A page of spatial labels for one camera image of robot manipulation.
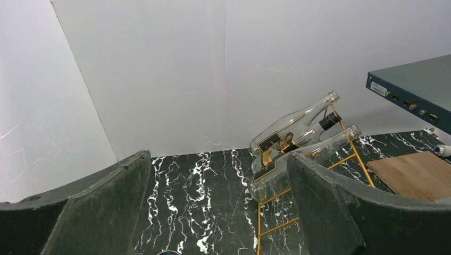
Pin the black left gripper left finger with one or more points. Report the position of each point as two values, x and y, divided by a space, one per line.
96 214

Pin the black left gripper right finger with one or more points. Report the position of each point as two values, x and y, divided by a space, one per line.
340 215

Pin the gold wire wine rack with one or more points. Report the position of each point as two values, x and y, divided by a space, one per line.
262 230

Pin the clear pear-shaped glass bottle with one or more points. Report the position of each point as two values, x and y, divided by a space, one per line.
273 179

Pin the clear square bottle black cap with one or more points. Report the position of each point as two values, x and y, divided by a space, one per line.
299 136

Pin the clear bottle with dark label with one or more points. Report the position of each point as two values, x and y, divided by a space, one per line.
304 117

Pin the wooden board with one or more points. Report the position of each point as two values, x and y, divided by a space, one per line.
420 175

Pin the white plastic connector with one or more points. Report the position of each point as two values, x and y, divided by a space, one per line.
442 150

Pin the dark teal network switch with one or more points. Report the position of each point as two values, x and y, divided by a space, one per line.
421 88

